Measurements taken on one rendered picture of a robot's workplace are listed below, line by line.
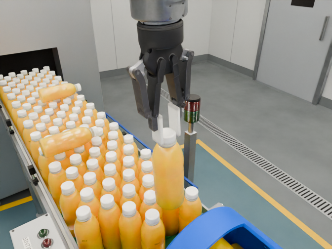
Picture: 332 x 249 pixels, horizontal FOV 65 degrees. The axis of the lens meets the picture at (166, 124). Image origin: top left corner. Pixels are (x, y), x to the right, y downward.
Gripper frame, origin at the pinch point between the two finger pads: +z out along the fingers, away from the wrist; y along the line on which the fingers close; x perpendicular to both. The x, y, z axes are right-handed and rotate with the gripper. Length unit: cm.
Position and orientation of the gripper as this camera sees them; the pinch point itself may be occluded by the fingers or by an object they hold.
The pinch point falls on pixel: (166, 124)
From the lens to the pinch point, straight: 52.9
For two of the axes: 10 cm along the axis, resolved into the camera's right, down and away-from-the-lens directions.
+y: 7.8, -3.9, 5.0
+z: 0.5, 8.3, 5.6
